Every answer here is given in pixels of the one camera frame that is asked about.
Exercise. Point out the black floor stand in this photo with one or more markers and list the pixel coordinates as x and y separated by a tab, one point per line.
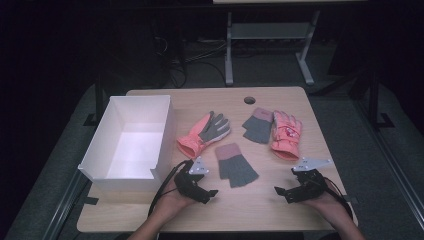
375	100
98	100

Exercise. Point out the person's right hand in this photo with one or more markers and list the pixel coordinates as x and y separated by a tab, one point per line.
325	204

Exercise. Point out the grey knit glove pink cuff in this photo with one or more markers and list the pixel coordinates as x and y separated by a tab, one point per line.
258	128
236	166

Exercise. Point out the person's left hand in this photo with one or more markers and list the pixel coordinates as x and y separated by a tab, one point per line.
175	201

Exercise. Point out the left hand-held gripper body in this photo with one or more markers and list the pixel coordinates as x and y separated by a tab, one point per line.
186	183

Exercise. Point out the pink ski glove grey palm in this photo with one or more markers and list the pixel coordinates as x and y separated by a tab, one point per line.
200	135

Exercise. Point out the white box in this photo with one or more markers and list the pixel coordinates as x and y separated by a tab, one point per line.
133	146

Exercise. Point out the aluminium floor rail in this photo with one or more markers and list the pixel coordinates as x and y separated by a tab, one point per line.
393	156
63	206

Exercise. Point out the black tape strip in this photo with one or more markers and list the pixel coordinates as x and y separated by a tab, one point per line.
350	199
90	200

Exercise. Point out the grey metal stand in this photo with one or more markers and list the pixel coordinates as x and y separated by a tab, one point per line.
270	31

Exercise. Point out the pink ski glove printed back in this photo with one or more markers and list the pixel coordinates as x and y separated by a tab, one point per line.
286	135

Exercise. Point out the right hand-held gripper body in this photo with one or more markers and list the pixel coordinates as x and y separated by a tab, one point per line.
311	186

